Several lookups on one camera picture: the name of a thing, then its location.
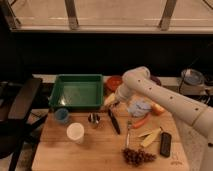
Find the black dish brush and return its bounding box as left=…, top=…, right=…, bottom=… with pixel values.
left=108, top=109, right=121, bottom=135

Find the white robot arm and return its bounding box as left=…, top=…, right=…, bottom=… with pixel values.
left=104, top=67, right=213, bottom=147

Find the green plastic tray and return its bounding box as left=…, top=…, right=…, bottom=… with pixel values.
left=49, top=74, right=104, bottom=110

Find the orange bowl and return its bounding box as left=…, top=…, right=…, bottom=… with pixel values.
left=106, top=75, right=122, bottom=92

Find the blue crumpled cloth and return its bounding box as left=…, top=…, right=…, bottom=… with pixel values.
left=127, top=100, right=151, bottom=117

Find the small metal cup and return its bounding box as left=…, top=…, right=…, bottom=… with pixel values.
left=88, top=113, right=100, bottom=129

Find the orange carrot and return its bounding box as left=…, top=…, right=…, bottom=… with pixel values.
left=132, top=114, right=150, bottom=129

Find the purple bowl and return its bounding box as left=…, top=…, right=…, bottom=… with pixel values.
left=150, top=75, right=162, bottom=86

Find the apple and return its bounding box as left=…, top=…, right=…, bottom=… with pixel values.
left=151, top=103, right=165, bottom=115

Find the white cup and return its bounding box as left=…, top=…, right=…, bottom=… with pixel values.
left=66, top=122, right=85, bottom=144

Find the blue cup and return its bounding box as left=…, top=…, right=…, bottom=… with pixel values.
left=54, top=108, right=69, bottom=124

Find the yellow banana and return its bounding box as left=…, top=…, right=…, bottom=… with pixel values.
left=139, top=128, right=161, bottom=148

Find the bunch of red grapes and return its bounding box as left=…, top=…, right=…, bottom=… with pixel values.
left=122, top=148, right=156, bottom=167

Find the black phone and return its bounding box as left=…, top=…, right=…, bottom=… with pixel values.
left=160, top=132, right=172, bottom=157

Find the grey bowl on stand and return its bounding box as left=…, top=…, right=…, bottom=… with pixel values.
left=181, top=69, right=204, bottom=86

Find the black office chair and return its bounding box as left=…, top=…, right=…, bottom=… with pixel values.
left=0, top=78, right=47, bottom=171

